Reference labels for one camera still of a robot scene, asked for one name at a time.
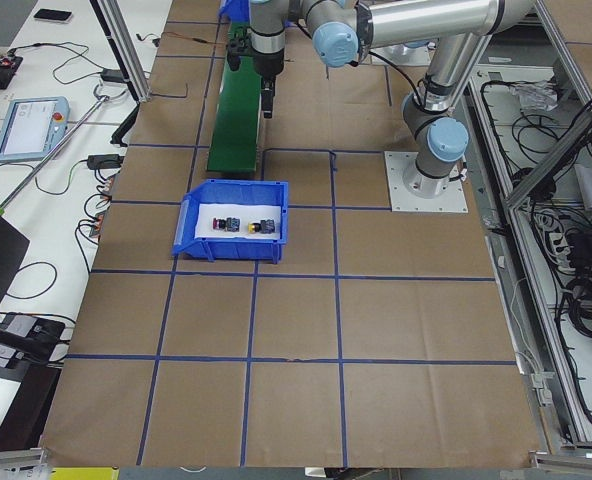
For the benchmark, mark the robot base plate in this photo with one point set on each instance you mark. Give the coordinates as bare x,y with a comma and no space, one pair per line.
411,192

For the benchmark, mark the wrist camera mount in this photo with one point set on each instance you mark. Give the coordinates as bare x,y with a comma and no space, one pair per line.
238,47

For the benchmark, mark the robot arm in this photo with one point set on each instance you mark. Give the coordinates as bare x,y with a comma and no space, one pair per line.
341,35

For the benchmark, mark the black power adapter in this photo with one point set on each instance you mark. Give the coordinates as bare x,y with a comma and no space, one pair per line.
104,161

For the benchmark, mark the green conveyor belt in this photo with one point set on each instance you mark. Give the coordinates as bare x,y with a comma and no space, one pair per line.
233,148

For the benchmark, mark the aluminium frame post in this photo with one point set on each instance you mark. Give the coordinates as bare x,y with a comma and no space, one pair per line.
114,27

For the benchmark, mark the metal rod with clamp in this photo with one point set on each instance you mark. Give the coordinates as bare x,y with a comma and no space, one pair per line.
101,99

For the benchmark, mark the white foam pad left bin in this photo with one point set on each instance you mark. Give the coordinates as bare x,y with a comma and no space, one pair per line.
246,214

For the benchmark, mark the left blue bin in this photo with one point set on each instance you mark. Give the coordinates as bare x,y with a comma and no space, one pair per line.
244,192

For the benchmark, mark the yellow push button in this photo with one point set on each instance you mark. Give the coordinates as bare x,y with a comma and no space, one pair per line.
263,226

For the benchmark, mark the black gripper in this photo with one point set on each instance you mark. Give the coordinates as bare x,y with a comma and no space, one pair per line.
267,63

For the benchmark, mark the blue bin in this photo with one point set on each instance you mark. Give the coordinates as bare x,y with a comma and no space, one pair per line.
235,10
244,192

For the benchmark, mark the red push button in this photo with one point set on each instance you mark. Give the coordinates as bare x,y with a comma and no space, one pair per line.
226,225

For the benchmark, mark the teach pendant tablet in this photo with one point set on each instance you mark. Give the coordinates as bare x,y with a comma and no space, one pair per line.
32,127

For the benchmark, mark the right blue bin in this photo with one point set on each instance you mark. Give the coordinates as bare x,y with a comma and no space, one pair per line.
235,10

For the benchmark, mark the black smartphone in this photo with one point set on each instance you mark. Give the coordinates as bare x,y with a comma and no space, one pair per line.
53,15

